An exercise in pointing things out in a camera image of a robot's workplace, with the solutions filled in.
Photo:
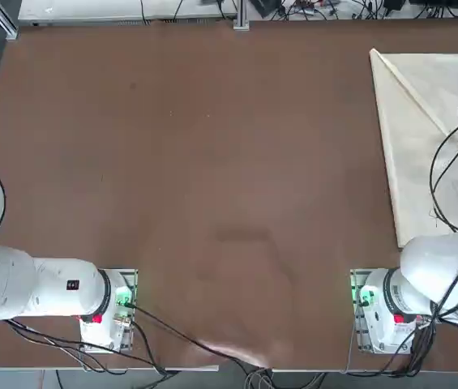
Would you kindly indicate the cream white tablecloth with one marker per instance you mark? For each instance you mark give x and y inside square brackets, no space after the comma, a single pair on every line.
[411,142]

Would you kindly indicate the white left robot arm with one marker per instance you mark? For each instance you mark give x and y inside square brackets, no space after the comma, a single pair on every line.
[50,287]

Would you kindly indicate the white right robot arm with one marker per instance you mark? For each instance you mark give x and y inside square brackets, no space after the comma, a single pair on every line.
[435,259]

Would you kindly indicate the white panel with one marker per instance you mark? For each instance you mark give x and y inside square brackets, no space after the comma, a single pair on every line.
[91,10]

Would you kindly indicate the short aluminium profile post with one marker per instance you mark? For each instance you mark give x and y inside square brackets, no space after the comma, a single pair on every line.
[241,16]

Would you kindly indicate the long aluminium frame profile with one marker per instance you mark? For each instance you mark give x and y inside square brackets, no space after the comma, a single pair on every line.
[3,20]

